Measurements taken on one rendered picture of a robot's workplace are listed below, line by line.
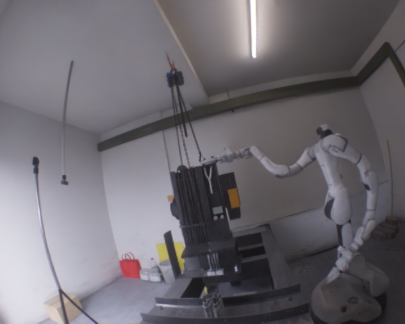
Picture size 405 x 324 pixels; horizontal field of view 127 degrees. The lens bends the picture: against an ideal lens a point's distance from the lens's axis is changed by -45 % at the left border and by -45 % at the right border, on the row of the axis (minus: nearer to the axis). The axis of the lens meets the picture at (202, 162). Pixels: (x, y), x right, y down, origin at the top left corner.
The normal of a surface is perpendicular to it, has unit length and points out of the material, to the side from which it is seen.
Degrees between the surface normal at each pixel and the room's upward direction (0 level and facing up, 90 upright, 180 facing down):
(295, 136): 90
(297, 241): 90
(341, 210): 89
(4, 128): 90
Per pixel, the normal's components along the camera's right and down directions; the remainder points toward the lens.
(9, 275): 0.95, -0.23
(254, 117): -0.23, -0.11
